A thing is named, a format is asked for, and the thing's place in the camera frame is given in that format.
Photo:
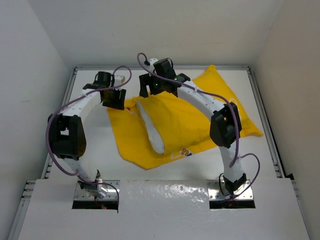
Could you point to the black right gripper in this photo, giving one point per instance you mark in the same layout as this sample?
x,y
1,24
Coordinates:
x,y
146,80

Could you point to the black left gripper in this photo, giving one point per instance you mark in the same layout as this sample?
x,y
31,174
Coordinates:
x,y
119,103

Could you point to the yellow Pikachu pillowcase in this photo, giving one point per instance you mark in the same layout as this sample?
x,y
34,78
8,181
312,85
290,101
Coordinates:
x,y
183,128

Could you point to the white pillow with yellow edge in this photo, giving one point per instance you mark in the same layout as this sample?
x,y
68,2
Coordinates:
x,y
154,136

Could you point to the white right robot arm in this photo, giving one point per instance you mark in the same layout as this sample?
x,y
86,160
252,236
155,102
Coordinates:
x,y
225,124

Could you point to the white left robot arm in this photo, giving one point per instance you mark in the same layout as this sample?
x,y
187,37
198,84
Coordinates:
x,y
66,135

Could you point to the white front cover board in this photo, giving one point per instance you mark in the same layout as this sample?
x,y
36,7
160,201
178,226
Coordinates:
x,y
163,210

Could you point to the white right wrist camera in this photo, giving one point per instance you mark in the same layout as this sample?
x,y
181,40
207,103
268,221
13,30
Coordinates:
x,y
152,62

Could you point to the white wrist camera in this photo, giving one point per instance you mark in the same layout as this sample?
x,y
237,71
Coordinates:
x,y
118,80
152,62

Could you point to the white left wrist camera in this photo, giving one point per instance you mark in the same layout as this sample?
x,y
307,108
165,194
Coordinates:
x,y
118,80

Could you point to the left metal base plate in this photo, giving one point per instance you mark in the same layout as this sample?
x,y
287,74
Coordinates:
x,y
103,192

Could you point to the metal base plate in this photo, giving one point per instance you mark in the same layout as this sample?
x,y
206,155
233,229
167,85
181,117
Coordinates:
x,y
217,191
103,192

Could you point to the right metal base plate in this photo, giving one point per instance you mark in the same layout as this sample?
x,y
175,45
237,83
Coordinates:
x,y
217,191

